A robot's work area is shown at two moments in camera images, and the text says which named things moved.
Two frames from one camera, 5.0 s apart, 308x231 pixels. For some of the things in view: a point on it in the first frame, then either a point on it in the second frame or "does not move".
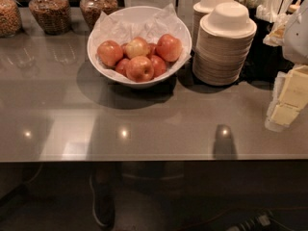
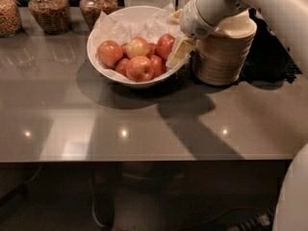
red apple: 168,47 does not move
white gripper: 296,38 -> 192,19
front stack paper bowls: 222,45 does not move
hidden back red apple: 151,48 does not move
